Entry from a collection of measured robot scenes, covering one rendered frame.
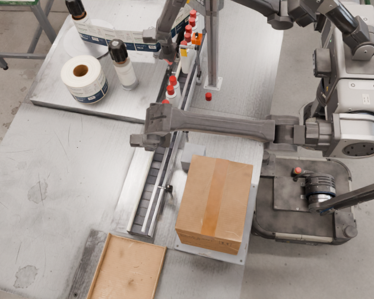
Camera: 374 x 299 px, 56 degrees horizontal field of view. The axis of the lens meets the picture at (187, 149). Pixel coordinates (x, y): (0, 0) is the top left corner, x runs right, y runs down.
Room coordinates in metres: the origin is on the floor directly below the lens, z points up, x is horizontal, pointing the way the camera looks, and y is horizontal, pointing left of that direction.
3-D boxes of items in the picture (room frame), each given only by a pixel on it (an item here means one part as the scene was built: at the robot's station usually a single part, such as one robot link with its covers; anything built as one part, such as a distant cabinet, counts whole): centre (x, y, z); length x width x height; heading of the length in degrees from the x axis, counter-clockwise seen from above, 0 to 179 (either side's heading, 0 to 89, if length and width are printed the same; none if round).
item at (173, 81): (1.00, 0.01, 0.98); 0.05 x 0.05 x 0.20
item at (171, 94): (0.95, 0.03, 0.98); 0.05 x 0.05 x 0.20
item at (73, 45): (1.53, 0.45, 0.89); 0.31 x 0.31 x 0.01
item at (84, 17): (1.53, 0.45, 1.04); 0.09 x 0.09 x 0.29
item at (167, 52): (1.15, 0.01, 1.13); 0.10 x 0.07 x 0.07; 158
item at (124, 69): (1.18, 0.24, 1.03); 0.09 x 0.09 x 0.30
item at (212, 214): (0.41, -0.08, 0.99); 0.30 x 0.24 x 0.27; 159
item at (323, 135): (0.43, -0.38, 1.45); 0.09 x 0.08 x 0.12; 165
